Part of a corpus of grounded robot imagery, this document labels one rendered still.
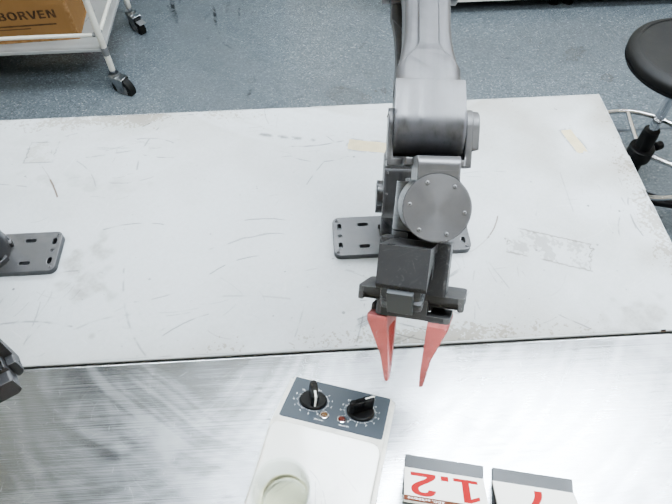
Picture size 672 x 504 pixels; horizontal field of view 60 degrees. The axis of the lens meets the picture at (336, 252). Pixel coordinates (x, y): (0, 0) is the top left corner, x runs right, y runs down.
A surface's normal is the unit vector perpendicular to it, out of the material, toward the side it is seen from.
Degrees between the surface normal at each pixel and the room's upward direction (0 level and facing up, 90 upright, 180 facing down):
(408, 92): 16
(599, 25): 0
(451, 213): 43
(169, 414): 0
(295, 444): 0
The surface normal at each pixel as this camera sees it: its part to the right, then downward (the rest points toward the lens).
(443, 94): -0.02, -0.33
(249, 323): 0.00, -0.58
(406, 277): -0.26, 0.10
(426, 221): -0.04, 0.12
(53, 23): 0.12, 0.81
